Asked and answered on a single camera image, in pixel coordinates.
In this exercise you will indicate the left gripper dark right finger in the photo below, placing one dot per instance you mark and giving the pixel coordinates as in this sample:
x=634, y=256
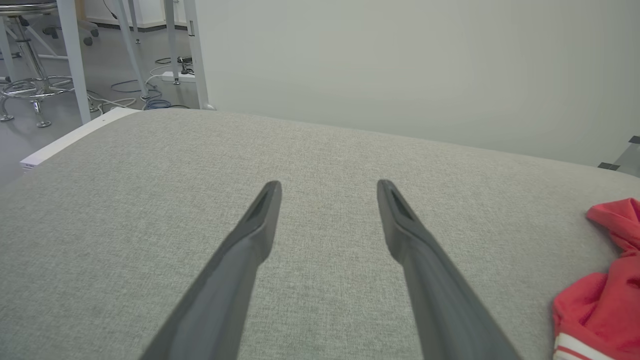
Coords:
x=435, y=290

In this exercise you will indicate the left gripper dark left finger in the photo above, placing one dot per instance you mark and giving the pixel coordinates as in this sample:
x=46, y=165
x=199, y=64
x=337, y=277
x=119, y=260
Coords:
x=230, y=280

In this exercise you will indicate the red white basketball jersey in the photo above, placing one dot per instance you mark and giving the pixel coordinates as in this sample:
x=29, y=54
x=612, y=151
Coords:
x=600, y=310

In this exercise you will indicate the white power strip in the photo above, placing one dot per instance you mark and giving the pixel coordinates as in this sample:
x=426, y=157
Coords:
x=177, y=77

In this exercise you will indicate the white equipment case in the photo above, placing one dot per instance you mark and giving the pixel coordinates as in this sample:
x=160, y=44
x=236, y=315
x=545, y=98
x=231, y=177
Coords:
x=75, y=137

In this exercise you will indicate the black tape strip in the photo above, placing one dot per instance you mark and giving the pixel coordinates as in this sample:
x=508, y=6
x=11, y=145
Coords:
x=608, y=166
x=635, y=139

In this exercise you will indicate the white metal table leg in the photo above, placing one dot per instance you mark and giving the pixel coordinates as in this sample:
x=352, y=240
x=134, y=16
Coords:
x=75, y=65
x=171, y=45
x=132, y=50

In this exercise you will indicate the chrome bar stool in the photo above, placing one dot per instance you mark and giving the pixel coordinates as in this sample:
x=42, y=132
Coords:
x=30, y=75

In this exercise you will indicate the office chair wheel base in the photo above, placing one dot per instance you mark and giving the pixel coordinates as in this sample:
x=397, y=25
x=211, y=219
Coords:
x=82, y=30

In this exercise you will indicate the grey metal partition post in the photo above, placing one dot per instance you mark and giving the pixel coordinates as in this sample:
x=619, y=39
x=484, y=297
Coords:
x=197, y=55
x=631, y=161

